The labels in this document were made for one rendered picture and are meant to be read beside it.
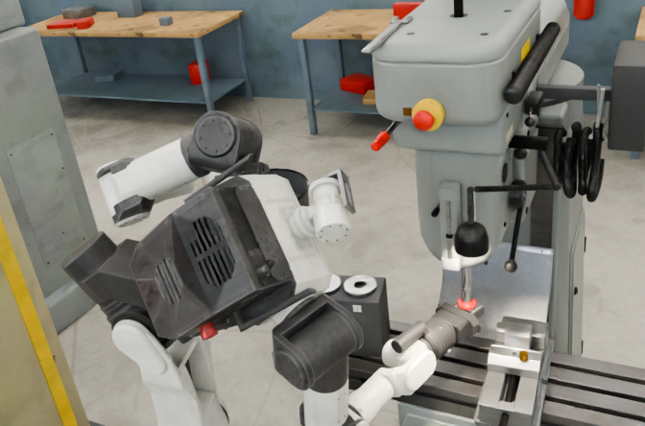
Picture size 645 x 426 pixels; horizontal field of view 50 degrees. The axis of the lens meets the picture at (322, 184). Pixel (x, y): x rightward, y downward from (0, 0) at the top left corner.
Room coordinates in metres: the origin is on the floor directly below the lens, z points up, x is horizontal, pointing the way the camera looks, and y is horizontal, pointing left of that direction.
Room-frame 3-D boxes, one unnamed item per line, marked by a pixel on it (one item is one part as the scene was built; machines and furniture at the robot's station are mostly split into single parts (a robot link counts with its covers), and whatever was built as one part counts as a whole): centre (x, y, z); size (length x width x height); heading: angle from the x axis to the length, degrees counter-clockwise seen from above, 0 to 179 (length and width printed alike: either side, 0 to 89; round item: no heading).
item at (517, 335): (1.37, -0.44, 1.07); 0.06 x 0.05 x 0.06; 65
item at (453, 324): (1.37, -0.26, 1.13); 0.13 x 0.12 x 0.10; 41
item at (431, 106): (1.23, -0.22, 1.76); 0.06 x 0.02 x 0.06; 62
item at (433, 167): (1.44, -0.33, 1.47); 0.21 x 0.19 x 0.32; 62
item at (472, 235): (1.25, -0.30, 1.47); 0.07 x 0.07 x 0.06
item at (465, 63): (1.45, -0.33, 1.81); 0.47 x 0.26 x 0.16; 152
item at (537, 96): (1.43, -0.48, 1.66); 0.12 x 0.04 x 0.04; 152
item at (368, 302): (1.59, -0.02, 1.06); 0.22 x 0.12 x 0.20; 73
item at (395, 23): (1.35, -0.16, 1.89); 0.24 x 0.04 x 0.01; 154
